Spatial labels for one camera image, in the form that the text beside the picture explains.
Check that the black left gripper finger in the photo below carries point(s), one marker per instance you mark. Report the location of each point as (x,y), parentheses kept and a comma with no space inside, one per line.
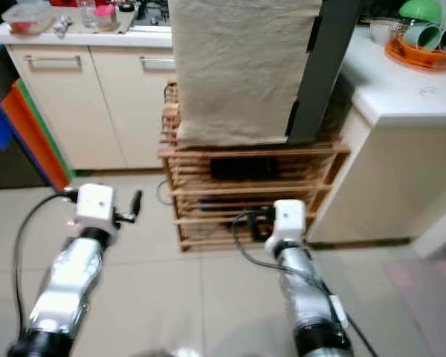
(137,202)

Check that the clear plastic food container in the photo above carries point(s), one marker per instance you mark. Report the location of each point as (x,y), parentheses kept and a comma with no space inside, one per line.
(27,20)

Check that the black flat tray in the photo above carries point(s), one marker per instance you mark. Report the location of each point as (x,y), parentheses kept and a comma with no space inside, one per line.
(245,169)

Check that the wooden slatted rack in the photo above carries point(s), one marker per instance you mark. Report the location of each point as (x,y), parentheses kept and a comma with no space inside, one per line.
(223,151)

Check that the beige kitchen base cabinet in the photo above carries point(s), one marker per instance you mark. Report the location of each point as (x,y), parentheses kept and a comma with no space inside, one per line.
(111,111)

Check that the green cutting board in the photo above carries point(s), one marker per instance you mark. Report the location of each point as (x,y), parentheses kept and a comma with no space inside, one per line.
(46,128)

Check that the beige glossy counter cabinet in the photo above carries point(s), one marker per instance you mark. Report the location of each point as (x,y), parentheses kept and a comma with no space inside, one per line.
(379,186)

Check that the pink-lidded small container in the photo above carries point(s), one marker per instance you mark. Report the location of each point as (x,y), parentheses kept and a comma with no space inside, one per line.
(104,16)

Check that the steel gas hob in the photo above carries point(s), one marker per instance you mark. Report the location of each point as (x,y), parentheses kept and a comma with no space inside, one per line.
(152,11)

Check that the orange dish tray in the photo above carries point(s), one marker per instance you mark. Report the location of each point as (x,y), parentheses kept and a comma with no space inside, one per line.
(412,59)

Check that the green bowl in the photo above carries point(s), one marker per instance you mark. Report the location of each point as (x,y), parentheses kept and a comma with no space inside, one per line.
(420,9)

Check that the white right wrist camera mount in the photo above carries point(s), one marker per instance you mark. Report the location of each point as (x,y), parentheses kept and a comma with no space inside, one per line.
(288,219)

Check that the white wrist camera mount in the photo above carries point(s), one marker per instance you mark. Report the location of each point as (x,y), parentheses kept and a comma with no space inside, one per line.
(288,219)
(95,202)

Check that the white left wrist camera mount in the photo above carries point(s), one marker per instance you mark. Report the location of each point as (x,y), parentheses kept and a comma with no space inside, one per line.
(95,202)

